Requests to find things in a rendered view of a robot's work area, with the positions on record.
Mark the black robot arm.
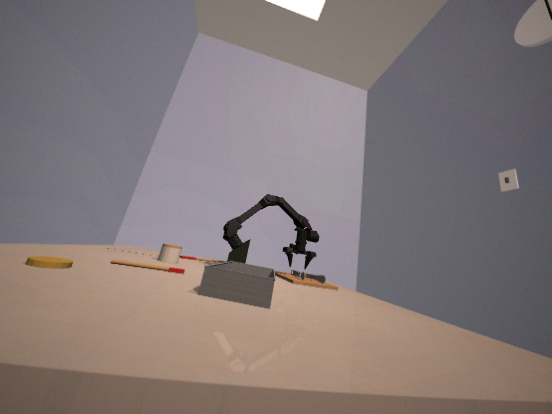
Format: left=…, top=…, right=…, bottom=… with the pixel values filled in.
left=223, top=194, right=319, bottom=251

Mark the wooden board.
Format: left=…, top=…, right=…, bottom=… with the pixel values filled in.
left=274, top=271, right=338, bottom=290

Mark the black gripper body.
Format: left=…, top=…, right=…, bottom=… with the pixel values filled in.
left=283, top=239, right=317, bottom=258

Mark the yellow flat disc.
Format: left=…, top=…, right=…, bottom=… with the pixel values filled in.
left=25, top=256, right=73, bottom=268

